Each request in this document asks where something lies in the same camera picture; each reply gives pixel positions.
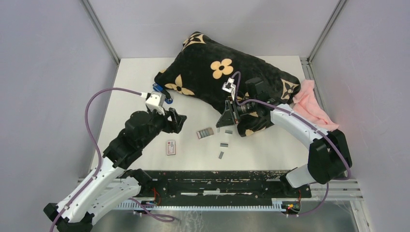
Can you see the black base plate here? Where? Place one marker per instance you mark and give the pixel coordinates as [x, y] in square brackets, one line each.
[216, 188]

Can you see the closed red white staple box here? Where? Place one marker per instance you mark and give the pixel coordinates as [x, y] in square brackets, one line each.
[170, 147]

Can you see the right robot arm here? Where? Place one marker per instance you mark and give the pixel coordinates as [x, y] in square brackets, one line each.
[328, 153]

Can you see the pink cloth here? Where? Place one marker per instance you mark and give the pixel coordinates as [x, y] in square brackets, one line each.
[306, 105]

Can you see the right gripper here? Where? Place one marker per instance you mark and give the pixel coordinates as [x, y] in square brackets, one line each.
[230, 115]

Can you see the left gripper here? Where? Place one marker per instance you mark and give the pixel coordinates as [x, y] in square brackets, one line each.
[172, 126]

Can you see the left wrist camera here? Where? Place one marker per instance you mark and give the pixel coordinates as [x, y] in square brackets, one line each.
[154, 102]

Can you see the white cable duct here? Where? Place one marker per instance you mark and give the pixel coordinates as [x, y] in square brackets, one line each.
[276, 206]

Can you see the blue stapler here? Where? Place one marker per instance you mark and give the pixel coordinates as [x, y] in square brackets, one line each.
[158, 88]

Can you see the black pillow with beige flowers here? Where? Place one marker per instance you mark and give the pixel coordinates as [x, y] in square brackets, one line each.
[204, 65]

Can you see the box of staples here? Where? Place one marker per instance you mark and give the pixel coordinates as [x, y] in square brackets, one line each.
[205, 133]

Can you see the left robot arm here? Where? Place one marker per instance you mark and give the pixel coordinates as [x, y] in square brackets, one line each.
[90, 201]

